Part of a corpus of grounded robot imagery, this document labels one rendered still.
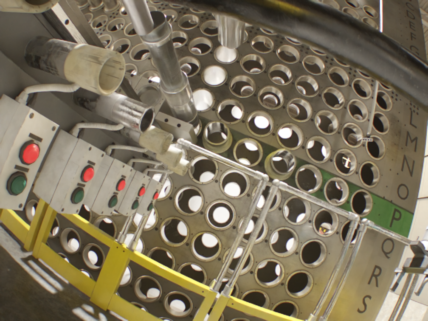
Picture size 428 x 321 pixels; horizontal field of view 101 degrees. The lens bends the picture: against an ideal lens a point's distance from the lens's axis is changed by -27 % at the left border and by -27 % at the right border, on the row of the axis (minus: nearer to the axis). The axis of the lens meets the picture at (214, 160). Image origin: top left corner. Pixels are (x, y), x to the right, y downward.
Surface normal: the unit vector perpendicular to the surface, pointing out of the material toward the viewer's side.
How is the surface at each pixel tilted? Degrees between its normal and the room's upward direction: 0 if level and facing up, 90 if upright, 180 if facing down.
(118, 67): 139
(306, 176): 90
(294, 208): 90
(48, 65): 146
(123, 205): 90
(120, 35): 90
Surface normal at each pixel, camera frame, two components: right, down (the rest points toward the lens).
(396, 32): -0.04, -0.22
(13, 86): 0.91, 0.40
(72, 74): -0.34, 0.53
